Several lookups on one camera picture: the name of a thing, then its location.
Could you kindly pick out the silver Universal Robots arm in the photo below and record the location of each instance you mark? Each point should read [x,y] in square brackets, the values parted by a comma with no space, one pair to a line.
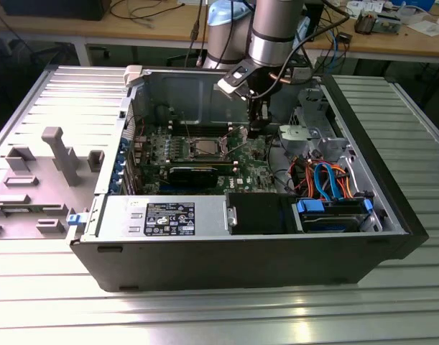
[273,36]

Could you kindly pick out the RAM slot with white clips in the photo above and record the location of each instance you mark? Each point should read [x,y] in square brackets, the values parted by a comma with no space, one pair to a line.
[204,123]
[204,129]

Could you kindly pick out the CPU socket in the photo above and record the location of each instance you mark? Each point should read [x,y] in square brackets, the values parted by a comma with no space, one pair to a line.
[208,156]

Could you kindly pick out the metal CPU cooler heat sink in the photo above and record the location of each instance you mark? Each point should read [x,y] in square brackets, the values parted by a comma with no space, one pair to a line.
[364,24]

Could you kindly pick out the green motherboard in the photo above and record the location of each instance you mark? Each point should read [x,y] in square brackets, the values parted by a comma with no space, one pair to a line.
[251,169]

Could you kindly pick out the silver metal drive cage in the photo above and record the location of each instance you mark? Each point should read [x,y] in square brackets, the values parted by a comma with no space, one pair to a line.
[323,143]

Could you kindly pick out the green RAM stick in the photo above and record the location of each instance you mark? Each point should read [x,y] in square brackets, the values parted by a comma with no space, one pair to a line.
[201,167]

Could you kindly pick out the black graphics card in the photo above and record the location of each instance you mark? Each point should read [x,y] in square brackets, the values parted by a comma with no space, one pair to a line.
[192,178]

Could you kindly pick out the black drive bay box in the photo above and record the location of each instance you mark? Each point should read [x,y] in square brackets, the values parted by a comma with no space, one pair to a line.
[255,215]

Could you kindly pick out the small black adapter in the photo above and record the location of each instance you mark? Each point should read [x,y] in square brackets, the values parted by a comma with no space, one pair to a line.
[345,37]

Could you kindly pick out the hard disk in blue carrier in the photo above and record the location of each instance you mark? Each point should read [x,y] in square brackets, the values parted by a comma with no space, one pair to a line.
[309,208]

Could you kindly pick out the beige plastic case clip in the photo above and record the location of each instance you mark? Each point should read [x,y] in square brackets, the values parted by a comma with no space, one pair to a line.
[133,73]

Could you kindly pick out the blue card retention clip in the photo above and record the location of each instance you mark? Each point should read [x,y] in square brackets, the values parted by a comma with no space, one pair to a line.
[116,176]
[124,144]
[115,187]
[120,160]

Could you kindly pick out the grey metal box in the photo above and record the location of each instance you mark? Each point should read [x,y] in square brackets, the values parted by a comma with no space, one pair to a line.
[388,23]

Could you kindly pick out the black and silver PC case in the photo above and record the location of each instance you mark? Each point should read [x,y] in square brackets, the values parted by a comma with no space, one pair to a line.
[240,262]

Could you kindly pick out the wooden desk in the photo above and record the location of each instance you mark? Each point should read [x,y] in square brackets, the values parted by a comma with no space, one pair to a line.
[97,30]

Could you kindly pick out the silver power supply box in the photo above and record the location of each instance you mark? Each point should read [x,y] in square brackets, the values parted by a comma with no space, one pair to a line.
[115,219]

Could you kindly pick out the white paper sheets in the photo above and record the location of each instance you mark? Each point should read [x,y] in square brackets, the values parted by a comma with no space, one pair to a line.
[427,28]

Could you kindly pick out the blue plastic case latch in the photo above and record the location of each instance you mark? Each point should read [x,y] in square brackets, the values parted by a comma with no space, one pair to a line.
[75,220]

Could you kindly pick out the black computer case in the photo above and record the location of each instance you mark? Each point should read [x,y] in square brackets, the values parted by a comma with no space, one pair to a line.
[54,9]

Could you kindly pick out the grey plastic parts rack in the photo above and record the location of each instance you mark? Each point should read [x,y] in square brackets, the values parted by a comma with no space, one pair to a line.
[32,194]

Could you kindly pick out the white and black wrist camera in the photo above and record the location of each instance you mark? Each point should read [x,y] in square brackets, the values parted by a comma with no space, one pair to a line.
[235,77]

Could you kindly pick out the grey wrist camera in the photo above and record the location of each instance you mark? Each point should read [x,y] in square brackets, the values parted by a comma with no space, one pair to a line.
[302,76]

